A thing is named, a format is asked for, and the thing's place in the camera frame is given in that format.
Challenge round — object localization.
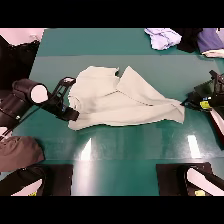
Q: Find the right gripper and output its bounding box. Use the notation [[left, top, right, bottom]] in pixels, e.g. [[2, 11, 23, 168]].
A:
[[180, 88, 210, 112]]

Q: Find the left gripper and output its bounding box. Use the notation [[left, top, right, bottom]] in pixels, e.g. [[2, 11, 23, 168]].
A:
[[47, 98, 81, 122]]

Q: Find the white shirt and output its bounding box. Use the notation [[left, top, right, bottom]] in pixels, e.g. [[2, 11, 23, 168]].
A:
[[67, 65, 186, 131]]

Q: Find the white garment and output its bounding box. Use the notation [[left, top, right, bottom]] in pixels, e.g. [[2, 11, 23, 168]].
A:
[[201, 48, 224, 59]]

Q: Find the black garment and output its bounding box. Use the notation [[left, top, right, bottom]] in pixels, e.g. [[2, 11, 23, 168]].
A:
[[173, 27, 204, 54], [0, 35, 41, 91]]

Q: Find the purple garment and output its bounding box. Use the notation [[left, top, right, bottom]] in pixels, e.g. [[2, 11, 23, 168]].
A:
[[196, 27, 224, 54]]

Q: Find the lavender garment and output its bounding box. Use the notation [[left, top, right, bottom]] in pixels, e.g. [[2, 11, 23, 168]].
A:
[[143, 27, 183, 51]]

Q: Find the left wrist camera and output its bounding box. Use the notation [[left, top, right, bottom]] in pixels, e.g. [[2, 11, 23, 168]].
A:
[[49, 76, 77, 107]]

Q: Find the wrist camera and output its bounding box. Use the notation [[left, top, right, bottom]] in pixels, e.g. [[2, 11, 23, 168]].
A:
[[49, 76, 77, 107], [208, 69, 224, 88]]

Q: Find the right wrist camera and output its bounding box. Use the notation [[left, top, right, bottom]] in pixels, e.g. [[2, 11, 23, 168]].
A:
[[208, 69, 224, 88]]

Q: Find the black cable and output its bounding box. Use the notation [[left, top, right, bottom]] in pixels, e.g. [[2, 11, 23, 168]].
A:
[[0, 105, 42, 137]]

